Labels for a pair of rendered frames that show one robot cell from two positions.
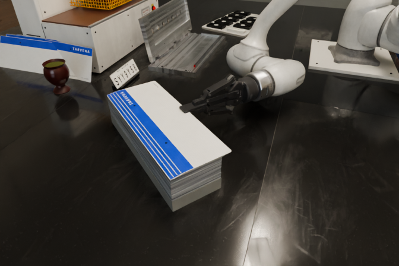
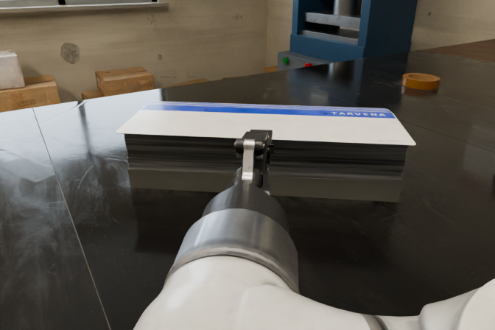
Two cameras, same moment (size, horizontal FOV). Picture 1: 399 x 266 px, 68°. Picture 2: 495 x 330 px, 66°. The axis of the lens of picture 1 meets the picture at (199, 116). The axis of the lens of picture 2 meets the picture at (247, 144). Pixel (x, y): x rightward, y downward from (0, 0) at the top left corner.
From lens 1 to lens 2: 1.03 m
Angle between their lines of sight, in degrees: 104
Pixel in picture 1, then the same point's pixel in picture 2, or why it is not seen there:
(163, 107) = (294, 127)
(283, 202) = (23, 219)
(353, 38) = not seen: outside the picture
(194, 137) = (185, 123)
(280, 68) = (178, 300)
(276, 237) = (20, 188)
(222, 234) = (88, 164)
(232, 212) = (93, 179)
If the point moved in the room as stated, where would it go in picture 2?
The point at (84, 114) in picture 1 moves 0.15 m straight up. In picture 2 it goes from (420, 149) to (436, 71)
